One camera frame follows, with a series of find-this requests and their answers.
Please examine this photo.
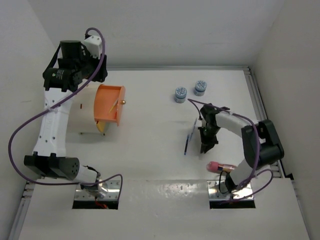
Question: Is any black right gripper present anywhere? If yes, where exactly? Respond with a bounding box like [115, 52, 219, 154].
[197, 125, 221, 154]

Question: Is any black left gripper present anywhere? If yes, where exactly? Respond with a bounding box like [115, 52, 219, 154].
[74, 49, 107, 83]

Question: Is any clear blue-cap pen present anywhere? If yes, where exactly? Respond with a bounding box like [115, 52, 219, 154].
[188, 118, 198, 141]

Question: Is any yellow pencil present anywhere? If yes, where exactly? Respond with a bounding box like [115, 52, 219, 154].
[108, 98, 119, 114]

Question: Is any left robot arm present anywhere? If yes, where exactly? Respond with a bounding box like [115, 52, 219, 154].
[23, 36, 108, 185]

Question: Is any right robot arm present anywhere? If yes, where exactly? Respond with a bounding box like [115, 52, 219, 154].
[198, 104, 285, 193]

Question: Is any blue gel pen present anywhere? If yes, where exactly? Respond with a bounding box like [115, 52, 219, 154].
[183, 134, 190, 156]

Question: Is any pink-capped tube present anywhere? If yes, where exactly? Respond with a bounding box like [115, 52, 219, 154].
[206, 161, 236, 174]

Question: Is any orange drawer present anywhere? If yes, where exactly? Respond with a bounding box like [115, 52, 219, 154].
[93, 84, 126, 126]

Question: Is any cream cabinet with legs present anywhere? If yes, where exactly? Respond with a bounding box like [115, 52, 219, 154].
[67, 83, 103, 134]

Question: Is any left blue white jar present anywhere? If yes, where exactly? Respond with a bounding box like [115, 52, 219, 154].
[174, 86, 187, 104]

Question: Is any blue white jar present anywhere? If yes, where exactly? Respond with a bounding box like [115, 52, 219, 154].
[193, 80, 207, 97]
[174, 86, 187, 104]

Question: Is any right blue white jar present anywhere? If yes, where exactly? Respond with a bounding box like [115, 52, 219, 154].
[193, 80, 207, 97]

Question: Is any yellow object under drawer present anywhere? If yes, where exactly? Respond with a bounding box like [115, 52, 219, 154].
[96, 121, 109, 134]

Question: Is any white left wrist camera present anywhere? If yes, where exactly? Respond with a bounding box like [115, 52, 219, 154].
[82, 35, 103, 59]

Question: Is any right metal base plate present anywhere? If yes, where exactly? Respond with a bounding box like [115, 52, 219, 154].
[207, 180, 254, 202]

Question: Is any metal base plate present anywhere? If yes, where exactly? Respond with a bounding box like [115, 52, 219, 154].
[207, 180, 254, 202]
[74, 180, 122, 201]

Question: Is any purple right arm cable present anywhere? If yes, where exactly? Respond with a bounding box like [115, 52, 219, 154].
[187, 98, 275, 204]

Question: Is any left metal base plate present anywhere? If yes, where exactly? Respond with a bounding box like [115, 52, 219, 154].
[74, 180, 122, 201]

